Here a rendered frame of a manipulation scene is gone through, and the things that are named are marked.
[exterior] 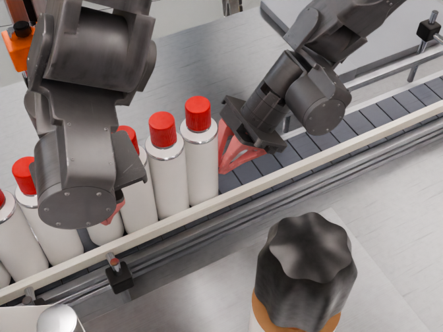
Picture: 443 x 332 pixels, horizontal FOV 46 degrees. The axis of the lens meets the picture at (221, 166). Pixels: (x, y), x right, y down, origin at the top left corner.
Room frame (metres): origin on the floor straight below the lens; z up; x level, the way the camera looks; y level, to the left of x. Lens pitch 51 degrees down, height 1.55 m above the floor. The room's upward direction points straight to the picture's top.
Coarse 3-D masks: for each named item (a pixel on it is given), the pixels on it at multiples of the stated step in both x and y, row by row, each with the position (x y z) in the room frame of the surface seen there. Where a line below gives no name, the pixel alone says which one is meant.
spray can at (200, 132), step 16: (192, 112) 0.47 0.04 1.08; (208, 112) 0.47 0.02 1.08; (192, 128) 0.46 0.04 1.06; (208, 128) 0.47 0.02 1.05; (192, 144) 0.46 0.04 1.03; (208, 144) 0.46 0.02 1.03; (192, 160) 0.46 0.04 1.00; (208, 160) 0.46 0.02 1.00; (192, 176) 0.46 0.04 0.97; (208, 176) 0.46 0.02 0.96; (192, 192) 0.46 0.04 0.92; (208, 192) 0.46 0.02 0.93
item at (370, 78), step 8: (440, 48) 0.75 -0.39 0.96; (416, 56) 0.72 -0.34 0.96; (424, 56) 0.72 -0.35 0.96; (432, 56) 0.73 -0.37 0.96; (400, 64) 0.70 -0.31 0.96; (408, 64) 0.70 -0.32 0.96; (416, 64) 0.71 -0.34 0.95; (376, 72) 0.68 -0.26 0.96; (384, 72) 0.68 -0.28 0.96; (392, 72) 0.69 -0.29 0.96; (352, 80) 0.66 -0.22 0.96; (360, 80) 0.66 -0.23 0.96; (368, 80) 0.66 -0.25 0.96; (376, 80) 0.67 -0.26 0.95; (352, 88) 0.65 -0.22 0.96; (288, 112) 0.59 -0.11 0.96; (232, 136) 0.54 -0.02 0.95; (24, 216) 0.39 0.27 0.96
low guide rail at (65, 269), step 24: (408, 120) 0.62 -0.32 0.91; (360, 144) 0.57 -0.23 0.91; (288, 168) 0.51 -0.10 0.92; (312, 168) 0.53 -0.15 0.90; (240, 192) 0.46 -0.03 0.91; (192, 216) 0.43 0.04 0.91; (120, 240) 0.38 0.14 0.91; (144, 240) 0.39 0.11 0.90; (72, 264) 0.34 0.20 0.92; (24, 288) 0.31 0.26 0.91
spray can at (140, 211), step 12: (132, 132) 0.43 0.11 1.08; (144, 156) 0.43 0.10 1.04; (132, 192) 0.40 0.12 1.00; (144, 192) 0.41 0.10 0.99; (132, 204) 0.40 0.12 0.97; (144, 204) 0.41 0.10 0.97; (132, 216) 0.40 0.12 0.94; (144, 216) 0.41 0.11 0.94; (156, 216) 0.42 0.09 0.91; (132, 228) 0.40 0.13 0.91
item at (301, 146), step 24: (408, 96) 0.71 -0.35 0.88; (432, 96) 0.71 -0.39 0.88; (360, 120) 0.65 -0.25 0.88; (384, 120) 0.65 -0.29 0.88; (432, 120) 0.65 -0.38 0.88; (288, 144) 0.59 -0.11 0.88; (312, 144) 0.59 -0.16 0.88; (336, 144) 0.59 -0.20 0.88; (240, 168) 0.54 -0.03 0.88; (264, 168) 0.54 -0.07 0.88; (264, 192) 0.49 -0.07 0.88; (216, 216) 0.45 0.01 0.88; (96, 264) 0.36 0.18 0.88; (48, 288) 0.33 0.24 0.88
